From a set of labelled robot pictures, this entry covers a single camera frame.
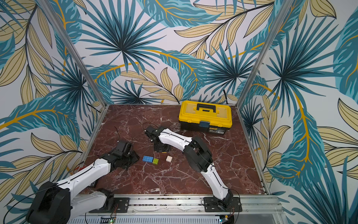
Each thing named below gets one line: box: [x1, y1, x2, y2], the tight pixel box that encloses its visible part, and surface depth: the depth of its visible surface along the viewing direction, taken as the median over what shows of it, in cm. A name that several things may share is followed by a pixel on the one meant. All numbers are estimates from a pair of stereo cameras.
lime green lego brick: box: [152, 158, 159, 165], surface depth 90 cm
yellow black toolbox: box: [178, 100, 233, 135], surface depth 95 cm
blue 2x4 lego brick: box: [142, 155, 154, 163], surface depth 90 cm
